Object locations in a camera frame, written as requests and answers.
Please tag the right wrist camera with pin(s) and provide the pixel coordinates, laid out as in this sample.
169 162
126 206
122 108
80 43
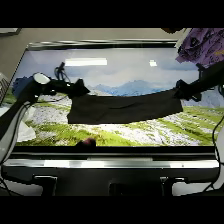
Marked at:
200 67

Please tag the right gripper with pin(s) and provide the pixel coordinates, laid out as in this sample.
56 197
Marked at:
186 90

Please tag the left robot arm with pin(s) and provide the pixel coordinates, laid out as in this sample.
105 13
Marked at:
28 93

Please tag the purple garment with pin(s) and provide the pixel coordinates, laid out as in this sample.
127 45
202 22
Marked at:
203 45

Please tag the silver frame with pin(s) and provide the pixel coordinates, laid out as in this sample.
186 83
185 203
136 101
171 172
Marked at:
110 163

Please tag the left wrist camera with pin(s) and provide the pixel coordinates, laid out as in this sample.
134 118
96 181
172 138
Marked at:
61 71

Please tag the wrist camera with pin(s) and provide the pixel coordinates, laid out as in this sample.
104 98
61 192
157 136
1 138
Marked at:
61 71
200 67

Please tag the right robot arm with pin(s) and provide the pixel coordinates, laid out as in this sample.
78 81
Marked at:
211 76

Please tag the dark brown T-shirt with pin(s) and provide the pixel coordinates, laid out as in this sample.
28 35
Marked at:
123 108

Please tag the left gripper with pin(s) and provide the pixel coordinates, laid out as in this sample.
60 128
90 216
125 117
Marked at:
78 88

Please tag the white garment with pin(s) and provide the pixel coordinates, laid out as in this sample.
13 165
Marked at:
26 128

